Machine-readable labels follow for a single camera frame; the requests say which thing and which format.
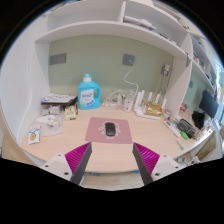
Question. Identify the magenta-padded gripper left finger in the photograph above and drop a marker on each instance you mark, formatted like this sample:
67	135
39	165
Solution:
58	166

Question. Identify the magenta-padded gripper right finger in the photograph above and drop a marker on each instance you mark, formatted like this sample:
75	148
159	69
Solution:
164	166

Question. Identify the black computer mouse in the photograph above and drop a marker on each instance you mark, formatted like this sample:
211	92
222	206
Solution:
110	129

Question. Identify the pink mouse pad with drawing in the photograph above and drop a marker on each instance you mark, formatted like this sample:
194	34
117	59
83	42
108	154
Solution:
95	135

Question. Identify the white marker pen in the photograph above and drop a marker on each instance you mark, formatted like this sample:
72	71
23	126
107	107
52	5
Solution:
180	144

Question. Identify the green small pack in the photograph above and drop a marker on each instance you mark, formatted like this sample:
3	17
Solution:
184	135

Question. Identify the white remote control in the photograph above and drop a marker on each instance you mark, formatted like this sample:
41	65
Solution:
171	128

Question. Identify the small white packet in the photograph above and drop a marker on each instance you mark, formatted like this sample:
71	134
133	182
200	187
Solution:
34	134

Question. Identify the clear plastic bag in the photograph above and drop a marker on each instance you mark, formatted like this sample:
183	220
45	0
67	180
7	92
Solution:
50	125

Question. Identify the grey zip pouch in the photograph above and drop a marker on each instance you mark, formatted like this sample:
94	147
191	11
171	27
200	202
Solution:
186	127

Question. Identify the small white jar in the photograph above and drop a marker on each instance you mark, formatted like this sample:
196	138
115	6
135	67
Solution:
166	115

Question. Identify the small yellow box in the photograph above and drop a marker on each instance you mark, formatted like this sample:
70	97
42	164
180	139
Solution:
70	112

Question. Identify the gold foil bag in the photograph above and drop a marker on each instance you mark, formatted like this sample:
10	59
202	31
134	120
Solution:
153	109

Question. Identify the black bag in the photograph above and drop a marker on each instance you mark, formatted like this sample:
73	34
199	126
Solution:
198	119

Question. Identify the white router with antennas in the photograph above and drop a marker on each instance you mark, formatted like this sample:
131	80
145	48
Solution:
139	111

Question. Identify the stack of books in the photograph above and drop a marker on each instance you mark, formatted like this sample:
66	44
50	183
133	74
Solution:
58	99

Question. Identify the clear plastic bottle white label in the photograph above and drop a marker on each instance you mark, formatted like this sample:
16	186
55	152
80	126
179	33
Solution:
128	104

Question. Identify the black monitor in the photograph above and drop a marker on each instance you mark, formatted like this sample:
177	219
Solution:
208	104

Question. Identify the blue detergent bottle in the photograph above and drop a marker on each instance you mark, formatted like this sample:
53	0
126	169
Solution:
87	95

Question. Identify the white shelf unit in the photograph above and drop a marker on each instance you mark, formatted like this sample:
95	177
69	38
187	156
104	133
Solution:
100	28

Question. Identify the white wall charger adapter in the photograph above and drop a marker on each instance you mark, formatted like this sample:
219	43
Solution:
165	69

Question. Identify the grey blank wall plate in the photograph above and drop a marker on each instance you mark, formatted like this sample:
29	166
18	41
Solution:
58	59

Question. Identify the grey wall socket plate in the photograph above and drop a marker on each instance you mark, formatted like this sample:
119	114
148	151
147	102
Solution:
128	59

